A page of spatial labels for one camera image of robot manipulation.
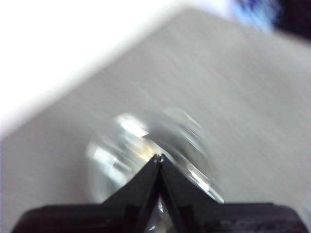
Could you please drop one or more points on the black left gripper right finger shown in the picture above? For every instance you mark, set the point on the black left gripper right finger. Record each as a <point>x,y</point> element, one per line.
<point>209,216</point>

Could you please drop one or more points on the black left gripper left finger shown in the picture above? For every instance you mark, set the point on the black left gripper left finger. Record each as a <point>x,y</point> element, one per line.
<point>116,216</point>

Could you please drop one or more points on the glass lid with green knob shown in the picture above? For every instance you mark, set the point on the glass lid with green knob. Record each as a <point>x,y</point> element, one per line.
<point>116,155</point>

